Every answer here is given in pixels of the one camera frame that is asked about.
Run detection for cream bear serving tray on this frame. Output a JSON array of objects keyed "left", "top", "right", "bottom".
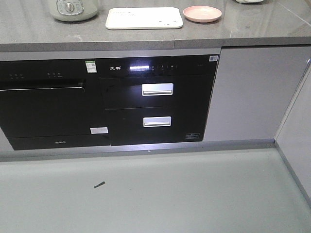
[{"left": 105, "top": 7, "right": 183, "bottom": 30}]

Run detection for pink round plate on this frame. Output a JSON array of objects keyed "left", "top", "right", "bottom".
[{"left": 183, "top": 6, "right": 222, "bottom": 23}]

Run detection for black disinfection cabinet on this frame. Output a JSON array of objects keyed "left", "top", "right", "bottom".
[{"left": 96, "top": 54, "right": 218, "bottom": 146}]

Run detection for grey cabinet door panel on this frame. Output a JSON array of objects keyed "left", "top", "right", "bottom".
[{"left": 204, "top": 46, "right": 311, "bottom": 142}]

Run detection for black built-in dishwasher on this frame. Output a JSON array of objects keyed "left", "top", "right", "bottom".
[{"left": 0, "top": 59, "right": 110, "bottom": 150}]

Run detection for green electric cooking pot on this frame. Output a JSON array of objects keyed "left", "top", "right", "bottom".
[{"left": 48, "top": 0, "right": 99, "bottom": 22}]

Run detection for white side cabinet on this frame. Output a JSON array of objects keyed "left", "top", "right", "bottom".
[{"left": 275, "top": 70, "right": 311, "bottom": 205}]

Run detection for white rice cooker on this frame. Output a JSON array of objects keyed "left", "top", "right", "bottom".
[{"left": 235, "top": 0, "right": 264, "bottom": 4}]

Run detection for lower silver drawer handle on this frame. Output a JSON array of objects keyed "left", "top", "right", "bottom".
[{"left": 143, "top": 116, "right": 172, "bottom": 128}]

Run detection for silver drawer handle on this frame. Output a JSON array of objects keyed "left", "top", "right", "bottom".
[
  {"left": 141, "top": 83, "right": 173, "bottom": 96},
  {"left": 143, "top": 116, "right": 172, "bottom": 128}
]

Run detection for upper silver drawer handle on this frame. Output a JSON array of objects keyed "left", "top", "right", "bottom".
[{"left": 141, "top": 83, "right": 173, "bottom": 96}]

